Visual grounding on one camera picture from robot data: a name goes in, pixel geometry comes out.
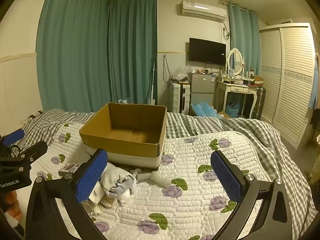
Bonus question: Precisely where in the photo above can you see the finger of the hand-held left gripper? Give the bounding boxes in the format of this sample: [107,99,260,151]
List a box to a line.
[15,141,48,165]
[0,129,25,147]

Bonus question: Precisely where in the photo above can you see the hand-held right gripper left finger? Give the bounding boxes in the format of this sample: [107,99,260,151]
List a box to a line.
[26,149,108,240]

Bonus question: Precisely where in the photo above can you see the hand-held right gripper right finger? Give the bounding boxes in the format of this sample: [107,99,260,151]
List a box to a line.
[210,150,293,240]

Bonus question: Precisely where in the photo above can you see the white cloth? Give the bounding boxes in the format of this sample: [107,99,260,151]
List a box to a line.
[86,186,118,217]

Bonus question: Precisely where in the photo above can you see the small printed tissue packet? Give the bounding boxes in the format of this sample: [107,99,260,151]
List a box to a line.
[59,164,82,177]

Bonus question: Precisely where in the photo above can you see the white sock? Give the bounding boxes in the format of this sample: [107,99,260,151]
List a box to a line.
[101,166,130,197]

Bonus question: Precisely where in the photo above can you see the grey blue sock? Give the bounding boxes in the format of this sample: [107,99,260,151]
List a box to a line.
[111,176,137,205]

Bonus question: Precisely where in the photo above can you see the white knotted soft toy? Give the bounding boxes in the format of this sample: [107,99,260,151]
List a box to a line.
[129,168,152,181]

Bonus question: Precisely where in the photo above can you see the cardboard box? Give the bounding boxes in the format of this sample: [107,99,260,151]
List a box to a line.
[79,102,167,168]

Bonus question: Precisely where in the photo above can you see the person's left hand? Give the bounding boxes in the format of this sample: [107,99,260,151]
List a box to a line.
[5,191,22,228]

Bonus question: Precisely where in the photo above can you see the brown patterned throw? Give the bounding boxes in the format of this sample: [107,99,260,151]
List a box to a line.
[21,110,44,128]

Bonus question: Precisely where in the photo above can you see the floral quilted bed mat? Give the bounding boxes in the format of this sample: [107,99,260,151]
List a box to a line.
[15,121,317,240]

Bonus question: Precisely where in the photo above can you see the grey checked blanket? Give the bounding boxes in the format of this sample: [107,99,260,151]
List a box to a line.
[21,109,319,233]

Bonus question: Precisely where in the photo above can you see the blue plastic basket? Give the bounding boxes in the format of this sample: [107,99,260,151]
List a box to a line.
[225,104,240,118]

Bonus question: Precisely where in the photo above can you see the blue plastic bag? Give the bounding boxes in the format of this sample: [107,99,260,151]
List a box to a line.
[190,99,223,118]

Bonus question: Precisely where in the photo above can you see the silver suitcase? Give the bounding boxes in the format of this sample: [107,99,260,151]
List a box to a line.
[249,86,267,119]

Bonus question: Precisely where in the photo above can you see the white dressing table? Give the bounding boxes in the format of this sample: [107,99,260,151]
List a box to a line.
[216,76,258,118]

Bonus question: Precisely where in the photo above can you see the white suitcase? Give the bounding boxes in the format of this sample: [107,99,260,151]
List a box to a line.
[169,81,191,114]

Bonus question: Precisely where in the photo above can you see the grey mini fridge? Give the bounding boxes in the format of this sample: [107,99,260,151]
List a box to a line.
[188,72,216,110]

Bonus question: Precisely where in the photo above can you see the wide teal curtain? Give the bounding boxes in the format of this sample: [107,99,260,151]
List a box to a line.
[36,0,112,113]

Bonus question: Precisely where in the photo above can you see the clear plastic bag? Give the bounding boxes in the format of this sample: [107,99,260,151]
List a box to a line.
[175,64,193,82]

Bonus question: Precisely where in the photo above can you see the white louvred wardrobe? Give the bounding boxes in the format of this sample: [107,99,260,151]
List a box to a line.
[259,22,316,148]

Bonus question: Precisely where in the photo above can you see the white mop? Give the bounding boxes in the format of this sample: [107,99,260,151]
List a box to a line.
[149,54,157,105]

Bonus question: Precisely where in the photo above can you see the white oval vanity mirror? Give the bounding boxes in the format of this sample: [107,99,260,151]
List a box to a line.
[225,48,245,78]

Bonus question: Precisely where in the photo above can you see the hanging clothes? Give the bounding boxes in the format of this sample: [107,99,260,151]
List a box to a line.
[308,52,320,110]

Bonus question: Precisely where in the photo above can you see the narrow teal curtain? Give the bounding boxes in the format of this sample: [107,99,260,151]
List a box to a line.
[227,3,262,79]

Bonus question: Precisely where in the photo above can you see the white air conditioner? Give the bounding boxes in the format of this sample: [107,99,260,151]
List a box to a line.
[178,1,227,22]

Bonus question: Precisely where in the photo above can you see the black hanging cable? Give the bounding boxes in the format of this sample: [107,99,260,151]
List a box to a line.
[162,54,175,83]

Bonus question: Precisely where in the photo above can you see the black wall television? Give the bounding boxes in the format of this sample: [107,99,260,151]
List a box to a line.
[189,37,227,66]

